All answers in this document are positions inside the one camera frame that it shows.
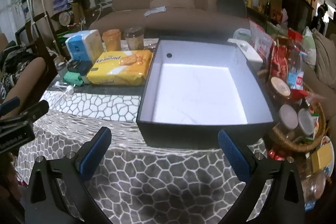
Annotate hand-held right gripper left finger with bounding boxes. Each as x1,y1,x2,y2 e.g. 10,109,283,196
25,126,113,224

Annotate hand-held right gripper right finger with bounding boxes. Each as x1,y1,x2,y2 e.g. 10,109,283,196
218,129,306,224

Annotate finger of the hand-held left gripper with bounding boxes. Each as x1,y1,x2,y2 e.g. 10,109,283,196
0,97,21,116
0,100,50,126

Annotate small black pouch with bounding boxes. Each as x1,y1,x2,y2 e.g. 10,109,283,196
67,60,92,76

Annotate blue and white tissue pack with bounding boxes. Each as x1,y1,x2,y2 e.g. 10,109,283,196
65,29,104,62

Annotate black box with white interior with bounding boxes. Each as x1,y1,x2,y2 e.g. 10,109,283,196
136,39,275,147

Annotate yellow biscuit packet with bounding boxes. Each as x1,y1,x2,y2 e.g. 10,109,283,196
87,49,154,87

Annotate jar with orange lid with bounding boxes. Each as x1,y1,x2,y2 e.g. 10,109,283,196
102,29,122,52

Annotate jar with dark lid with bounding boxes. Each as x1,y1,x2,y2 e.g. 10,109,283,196
124,27,145,51

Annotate clear container with green contents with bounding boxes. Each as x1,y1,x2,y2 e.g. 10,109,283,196
233,28,252,42

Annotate black and white patterned cloth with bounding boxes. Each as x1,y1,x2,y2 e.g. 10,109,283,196
0,46,32,99

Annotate grey cup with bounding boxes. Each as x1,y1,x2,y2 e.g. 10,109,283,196
56,61,69,80

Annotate wicker basket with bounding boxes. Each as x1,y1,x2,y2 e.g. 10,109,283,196
272,101,327,152

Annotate dark wooden chair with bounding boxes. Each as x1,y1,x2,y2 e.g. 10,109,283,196
15,11,63,62

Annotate jar with grey lid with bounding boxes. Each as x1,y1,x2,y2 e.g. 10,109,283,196
279,105,298,133
298,109,315,135

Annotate green bags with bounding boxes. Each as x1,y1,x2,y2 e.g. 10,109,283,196
56,31,71,42

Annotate clear plastic jar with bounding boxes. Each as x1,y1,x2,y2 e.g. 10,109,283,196
302,170,327,201

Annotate jar with brown lid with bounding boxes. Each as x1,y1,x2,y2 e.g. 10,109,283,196
269,77,292,100

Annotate yellow box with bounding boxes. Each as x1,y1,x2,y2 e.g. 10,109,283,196
311,147,332,171

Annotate round table clock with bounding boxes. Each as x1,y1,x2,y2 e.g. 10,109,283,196
58,11,72,26

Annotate water bottle with blue label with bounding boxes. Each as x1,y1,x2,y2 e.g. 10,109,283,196
286,51,307,89

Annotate white tissue box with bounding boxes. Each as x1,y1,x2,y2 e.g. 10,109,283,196
227,38,263,71

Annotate red snack bag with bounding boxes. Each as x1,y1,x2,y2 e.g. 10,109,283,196
270,42,289,80

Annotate stack of blue boxes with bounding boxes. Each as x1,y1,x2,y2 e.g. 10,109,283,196
53,0,76,11

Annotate red and white packet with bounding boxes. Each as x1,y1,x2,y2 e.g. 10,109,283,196
249,20,273,62

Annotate small brown snack packet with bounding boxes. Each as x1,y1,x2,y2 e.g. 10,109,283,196
144,39,159,50

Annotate beige armchair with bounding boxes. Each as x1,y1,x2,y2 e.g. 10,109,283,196
304,29,336,120

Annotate brown sofa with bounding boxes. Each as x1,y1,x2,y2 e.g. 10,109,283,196
89,0,250,30

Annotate dark cushion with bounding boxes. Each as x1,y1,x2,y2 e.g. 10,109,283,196
217,0,247,17

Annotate white paper sheet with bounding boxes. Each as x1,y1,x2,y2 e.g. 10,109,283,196
144,6,167,16

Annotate dark wooden cabinet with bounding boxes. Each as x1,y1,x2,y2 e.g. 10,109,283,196
281,0,314,30

